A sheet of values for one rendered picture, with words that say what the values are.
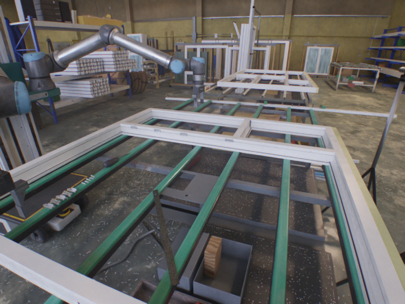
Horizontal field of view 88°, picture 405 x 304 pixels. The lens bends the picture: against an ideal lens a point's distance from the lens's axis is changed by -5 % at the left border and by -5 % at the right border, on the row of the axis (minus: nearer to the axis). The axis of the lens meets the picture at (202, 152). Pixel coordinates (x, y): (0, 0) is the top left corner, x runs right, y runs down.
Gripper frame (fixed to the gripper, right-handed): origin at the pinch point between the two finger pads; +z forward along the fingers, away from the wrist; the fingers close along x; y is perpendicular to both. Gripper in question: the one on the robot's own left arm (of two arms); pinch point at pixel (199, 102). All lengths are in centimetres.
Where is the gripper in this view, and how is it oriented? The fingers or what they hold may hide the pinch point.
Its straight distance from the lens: 181.1
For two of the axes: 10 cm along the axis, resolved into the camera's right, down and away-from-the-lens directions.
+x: 3.5, -4.0, 8.5
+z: 0.0, 9.0, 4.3
